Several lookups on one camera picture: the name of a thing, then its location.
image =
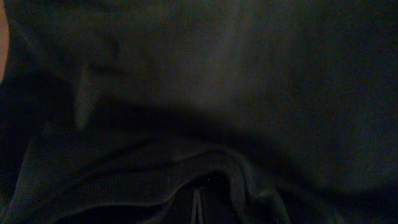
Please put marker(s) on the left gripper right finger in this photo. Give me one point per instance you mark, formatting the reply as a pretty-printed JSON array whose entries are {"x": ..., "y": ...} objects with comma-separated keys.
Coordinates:
[{"x": 214, "y": 207}]

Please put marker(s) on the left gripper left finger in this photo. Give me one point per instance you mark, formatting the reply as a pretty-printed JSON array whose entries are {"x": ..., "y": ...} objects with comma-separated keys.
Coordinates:
[{"x": 180, "y": 211}]

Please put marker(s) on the black t-shirt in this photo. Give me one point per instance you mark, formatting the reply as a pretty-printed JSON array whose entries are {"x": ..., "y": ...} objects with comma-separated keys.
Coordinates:
[{"x": 109, "y": 108}]

